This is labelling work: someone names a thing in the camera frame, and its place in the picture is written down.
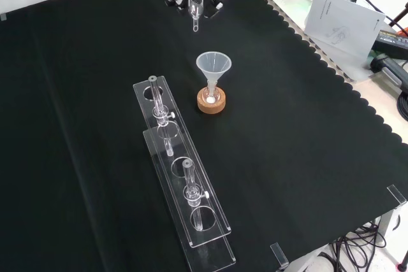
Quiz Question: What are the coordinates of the clear glass weighing funnel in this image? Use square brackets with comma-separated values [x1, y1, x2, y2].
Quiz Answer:
[187, 0, 205, 33]

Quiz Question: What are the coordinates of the translucent plastic funnel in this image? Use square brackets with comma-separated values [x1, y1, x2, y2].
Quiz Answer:
[195, 51, 233, 94]

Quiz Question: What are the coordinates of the clear acrylic funnel stand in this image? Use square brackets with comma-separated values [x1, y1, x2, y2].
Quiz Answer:
[132, 75, 237, 272]

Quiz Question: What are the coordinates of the small round-bottom glass flask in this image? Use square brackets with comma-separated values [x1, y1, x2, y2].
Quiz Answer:
[203, 86, 221, 106]

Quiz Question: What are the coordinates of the white printed booklet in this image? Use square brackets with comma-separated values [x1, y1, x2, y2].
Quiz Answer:
[304, 0, 386, 63]

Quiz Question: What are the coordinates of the black table cloth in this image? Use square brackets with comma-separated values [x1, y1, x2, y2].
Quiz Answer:
[0, 0, 408, 272]

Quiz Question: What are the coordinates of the black power adapter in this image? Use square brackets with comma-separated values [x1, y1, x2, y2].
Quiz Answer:
[372, 28, 408, 60]

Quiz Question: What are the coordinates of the cork ring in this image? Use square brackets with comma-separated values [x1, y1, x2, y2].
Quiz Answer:
[196, 87, 227, 115]

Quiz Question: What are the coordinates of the black cable bundle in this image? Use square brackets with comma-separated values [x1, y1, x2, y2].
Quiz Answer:
[318, 219, 408, 272]

